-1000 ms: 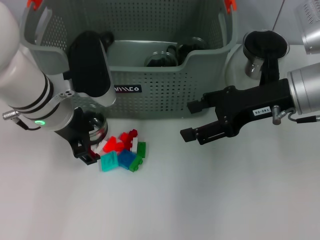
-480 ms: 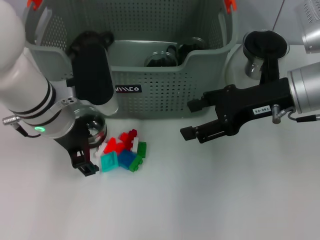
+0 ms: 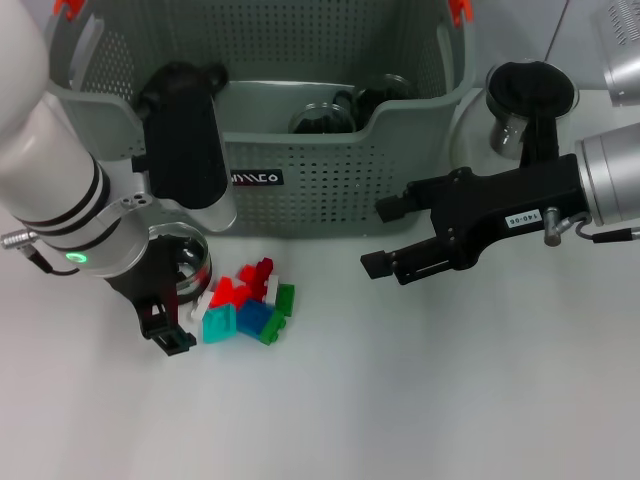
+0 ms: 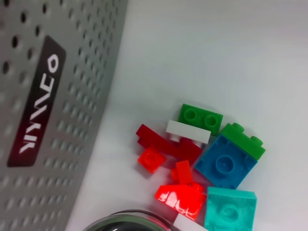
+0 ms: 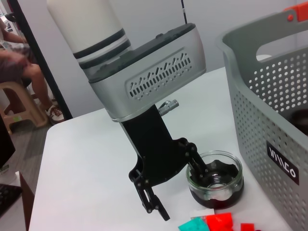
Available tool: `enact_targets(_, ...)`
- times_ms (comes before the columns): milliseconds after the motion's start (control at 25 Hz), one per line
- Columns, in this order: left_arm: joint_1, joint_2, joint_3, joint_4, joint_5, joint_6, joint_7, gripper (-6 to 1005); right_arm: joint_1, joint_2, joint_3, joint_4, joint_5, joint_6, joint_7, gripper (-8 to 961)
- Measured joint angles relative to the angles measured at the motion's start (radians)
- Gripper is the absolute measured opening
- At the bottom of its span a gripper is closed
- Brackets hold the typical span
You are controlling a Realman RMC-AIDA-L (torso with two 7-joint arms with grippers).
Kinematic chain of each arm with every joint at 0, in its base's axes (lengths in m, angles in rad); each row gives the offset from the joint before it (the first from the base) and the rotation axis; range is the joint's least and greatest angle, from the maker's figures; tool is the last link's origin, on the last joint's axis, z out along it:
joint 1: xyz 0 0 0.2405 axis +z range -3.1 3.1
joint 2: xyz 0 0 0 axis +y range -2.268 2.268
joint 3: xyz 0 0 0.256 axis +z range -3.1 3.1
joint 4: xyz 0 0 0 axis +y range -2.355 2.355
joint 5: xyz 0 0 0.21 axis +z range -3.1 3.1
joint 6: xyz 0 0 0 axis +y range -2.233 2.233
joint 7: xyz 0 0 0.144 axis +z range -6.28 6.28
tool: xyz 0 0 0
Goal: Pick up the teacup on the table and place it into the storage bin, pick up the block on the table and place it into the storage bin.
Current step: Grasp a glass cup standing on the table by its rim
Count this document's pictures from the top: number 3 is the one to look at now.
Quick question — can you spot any blue toy block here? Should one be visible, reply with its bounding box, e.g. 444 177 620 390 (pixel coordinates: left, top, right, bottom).
235 299 275 341

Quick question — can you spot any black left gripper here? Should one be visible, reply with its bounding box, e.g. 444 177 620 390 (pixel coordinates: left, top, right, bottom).
104 237 201 357

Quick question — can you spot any green toy block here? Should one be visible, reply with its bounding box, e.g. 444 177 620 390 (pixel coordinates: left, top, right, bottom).
273 283 296 317
258 309 289 345

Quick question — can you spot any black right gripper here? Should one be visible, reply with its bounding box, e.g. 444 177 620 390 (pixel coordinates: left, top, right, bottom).
359 153 592 287

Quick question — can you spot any black teapot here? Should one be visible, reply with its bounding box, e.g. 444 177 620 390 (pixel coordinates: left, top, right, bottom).
135 59 230 121

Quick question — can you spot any coral red toy block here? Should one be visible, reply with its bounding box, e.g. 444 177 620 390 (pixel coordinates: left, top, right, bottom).
209 274 251 309

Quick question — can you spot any grey perforated storage basket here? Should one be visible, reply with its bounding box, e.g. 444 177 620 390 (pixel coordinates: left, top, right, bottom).
37 0 476 240

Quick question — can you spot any teal toy block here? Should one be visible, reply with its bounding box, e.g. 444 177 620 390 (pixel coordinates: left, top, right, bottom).
201 305 239 345

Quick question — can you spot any left arm grey cable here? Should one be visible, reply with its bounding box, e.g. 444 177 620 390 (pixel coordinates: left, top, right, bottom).
0 227 84 276

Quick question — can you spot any thin dark background cable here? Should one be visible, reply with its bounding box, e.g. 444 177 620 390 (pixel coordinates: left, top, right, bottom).
547 0 571 60

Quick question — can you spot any glass carafe with black lid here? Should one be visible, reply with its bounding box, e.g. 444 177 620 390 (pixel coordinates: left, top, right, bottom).
448 58 581 174

